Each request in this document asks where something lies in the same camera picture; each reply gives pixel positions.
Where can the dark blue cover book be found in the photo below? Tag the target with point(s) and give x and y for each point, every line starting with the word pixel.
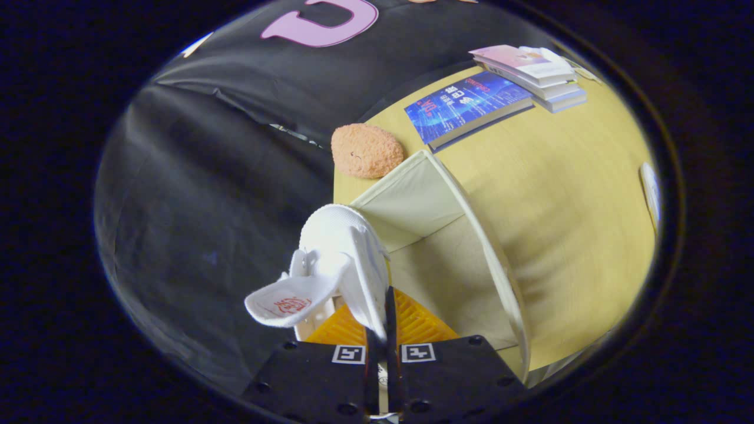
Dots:
pixel 465 106

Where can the pink cover book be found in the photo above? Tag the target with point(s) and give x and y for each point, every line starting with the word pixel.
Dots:
pixel 518 59

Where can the black backdrop cloth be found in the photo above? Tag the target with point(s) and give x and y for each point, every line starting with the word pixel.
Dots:
pixel 206 206

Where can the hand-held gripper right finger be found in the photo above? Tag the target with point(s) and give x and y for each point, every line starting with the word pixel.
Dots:
pixel 391 353

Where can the beige fabric storage box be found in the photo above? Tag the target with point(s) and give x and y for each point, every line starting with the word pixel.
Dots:
pixel 447 259

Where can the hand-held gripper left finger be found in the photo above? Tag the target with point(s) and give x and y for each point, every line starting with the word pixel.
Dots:
pixel 318 383

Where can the orange plush toy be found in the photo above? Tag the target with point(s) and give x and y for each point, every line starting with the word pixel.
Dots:
pixel 366 151

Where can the white sneaker shoe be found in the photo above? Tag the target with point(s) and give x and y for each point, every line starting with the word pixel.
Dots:
pixel 651 194
pixel 341 247

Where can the thick white paperback book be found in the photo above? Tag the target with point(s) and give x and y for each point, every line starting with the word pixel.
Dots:
pixel 551 89

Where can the pale blue cover book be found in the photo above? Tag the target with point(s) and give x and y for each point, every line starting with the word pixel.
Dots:
pixel 562 101

